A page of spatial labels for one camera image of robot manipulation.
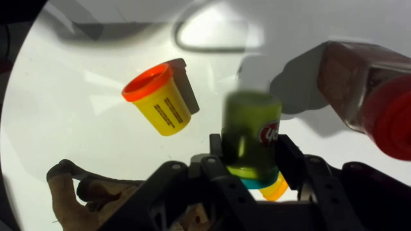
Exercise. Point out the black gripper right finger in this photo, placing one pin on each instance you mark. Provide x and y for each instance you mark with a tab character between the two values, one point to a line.
359	200

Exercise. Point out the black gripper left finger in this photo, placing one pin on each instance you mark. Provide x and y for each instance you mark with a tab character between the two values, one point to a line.
171	200

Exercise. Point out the brown plush moose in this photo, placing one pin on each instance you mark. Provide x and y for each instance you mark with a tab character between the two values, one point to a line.
85	200

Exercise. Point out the yellow tub red-orange lid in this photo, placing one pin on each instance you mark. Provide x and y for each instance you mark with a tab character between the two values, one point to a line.
160	100

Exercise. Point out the spice jar red lid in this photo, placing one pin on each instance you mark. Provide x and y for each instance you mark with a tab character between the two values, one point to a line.
372	98

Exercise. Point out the teal lid dough tub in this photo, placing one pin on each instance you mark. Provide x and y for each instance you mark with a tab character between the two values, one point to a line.
250	132

